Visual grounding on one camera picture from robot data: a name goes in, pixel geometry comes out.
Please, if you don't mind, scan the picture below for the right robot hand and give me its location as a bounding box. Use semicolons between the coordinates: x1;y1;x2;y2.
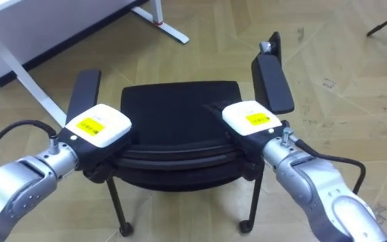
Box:
202;99;290;182

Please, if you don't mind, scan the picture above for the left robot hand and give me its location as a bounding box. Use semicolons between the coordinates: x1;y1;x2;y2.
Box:
57;103;138;184

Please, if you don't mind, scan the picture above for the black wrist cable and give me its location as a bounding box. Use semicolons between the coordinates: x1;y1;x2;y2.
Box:
0;120;60;171
280;127;367;196

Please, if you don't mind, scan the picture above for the black office chair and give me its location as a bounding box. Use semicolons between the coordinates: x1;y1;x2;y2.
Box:
64;31;296;238

